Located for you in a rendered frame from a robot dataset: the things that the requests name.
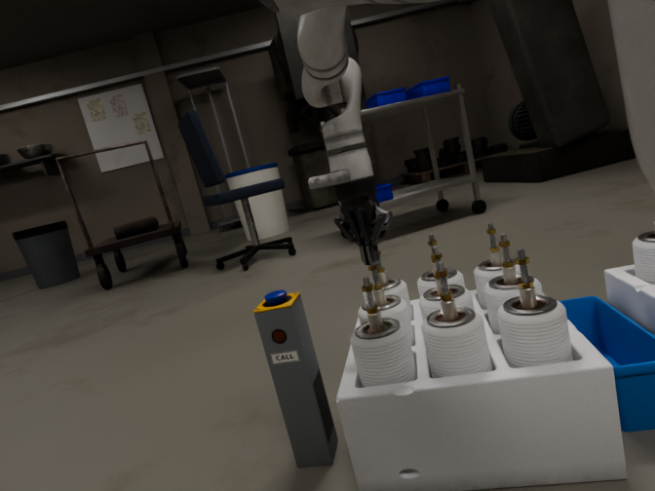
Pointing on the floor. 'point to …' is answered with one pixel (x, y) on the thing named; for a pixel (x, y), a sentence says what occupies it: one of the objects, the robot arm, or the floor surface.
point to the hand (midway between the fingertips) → (369, 254)
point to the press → (311, 155)
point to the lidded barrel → (267, 223)
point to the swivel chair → (192, 133)
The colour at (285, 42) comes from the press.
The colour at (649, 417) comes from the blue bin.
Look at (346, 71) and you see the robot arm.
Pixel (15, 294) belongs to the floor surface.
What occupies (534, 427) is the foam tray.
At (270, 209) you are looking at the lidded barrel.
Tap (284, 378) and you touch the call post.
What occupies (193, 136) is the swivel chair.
